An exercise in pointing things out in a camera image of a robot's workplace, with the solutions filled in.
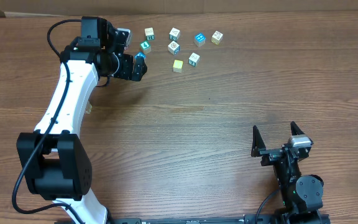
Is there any cream block teal side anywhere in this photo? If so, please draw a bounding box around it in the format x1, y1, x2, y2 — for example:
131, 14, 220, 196
188, 53, 200, 67
169, 27, 180, 42

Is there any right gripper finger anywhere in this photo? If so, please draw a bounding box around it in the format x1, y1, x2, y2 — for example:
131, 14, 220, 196
290, 121, 304, 136
251, 125, 266, 157

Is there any blue X block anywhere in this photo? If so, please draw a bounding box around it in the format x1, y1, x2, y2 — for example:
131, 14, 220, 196
134, 52, 146, 60

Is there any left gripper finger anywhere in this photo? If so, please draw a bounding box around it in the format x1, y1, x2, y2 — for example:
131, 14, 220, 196
113, 30, 125, 54
131, 56, 147, 82

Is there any cardboard wall panel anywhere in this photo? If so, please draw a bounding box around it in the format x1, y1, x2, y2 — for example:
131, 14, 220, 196
0, 0, 358, 17

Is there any green number four block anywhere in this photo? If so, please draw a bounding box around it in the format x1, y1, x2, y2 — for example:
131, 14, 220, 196
140, 40, 151, 54

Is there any blue top block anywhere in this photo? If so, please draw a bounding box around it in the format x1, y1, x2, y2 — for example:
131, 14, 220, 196
194, 33, 206, 47

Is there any cream block red edge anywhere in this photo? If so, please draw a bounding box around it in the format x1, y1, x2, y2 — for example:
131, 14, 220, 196
85, 102, 92, 114

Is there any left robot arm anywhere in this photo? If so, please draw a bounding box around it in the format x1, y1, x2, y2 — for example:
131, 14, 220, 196
16, 16, 147, 223

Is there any cream block teal side lower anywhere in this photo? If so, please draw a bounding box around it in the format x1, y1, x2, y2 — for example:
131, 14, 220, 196
188, 53, 200, 67

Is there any yellow block right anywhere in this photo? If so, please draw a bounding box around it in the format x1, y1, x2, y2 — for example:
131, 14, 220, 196
173, 60, 183, 73

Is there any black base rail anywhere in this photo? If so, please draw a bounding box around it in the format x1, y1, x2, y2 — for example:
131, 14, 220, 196
54, 213, 331, 224

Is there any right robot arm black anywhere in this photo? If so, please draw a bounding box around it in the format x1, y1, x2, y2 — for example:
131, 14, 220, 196
251, 121, 329, 223

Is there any cream block yellow side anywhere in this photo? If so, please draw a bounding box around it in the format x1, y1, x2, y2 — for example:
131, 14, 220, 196
211, 31, 223, 45

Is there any block with green letter side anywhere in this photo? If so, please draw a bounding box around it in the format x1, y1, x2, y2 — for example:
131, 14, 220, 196
144, 27, 155, 40

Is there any cream block blue side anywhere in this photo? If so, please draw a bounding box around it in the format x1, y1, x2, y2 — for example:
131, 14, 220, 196
168, 40, 180, 55

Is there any cream block teal side top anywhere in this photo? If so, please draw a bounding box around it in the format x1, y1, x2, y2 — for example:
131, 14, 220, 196
169, 27, 180, 42

